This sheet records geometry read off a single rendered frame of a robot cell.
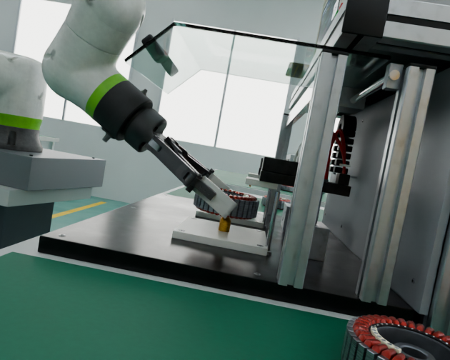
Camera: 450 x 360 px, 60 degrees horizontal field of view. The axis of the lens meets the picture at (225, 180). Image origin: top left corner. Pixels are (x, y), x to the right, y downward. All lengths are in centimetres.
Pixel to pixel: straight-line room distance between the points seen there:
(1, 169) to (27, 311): 70
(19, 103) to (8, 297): 79
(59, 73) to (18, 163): 37
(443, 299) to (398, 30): 31
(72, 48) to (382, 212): 52
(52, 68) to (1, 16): 609
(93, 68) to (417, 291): 57
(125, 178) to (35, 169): 470
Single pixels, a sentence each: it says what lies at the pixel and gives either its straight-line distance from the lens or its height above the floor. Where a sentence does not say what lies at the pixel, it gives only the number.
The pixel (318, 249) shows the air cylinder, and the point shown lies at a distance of 66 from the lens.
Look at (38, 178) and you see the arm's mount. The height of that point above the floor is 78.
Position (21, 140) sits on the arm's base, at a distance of 115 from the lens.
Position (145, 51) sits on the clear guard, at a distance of 54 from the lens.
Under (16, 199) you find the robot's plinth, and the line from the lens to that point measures 103.
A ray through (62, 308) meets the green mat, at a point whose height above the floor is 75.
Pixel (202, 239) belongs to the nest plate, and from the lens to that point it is 61.
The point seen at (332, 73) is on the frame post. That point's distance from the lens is 49.
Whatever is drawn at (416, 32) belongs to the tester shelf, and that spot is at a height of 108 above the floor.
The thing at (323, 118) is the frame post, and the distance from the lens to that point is 48.
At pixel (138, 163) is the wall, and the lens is 563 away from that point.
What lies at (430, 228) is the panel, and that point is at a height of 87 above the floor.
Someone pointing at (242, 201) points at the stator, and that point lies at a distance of 63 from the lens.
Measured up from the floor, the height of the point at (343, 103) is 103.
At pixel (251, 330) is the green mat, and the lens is 40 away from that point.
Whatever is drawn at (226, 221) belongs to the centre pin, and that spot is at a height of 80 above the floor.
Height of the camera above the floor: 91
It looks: 4 degrees down
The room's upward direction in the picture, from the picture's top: 10 degrees clockwise
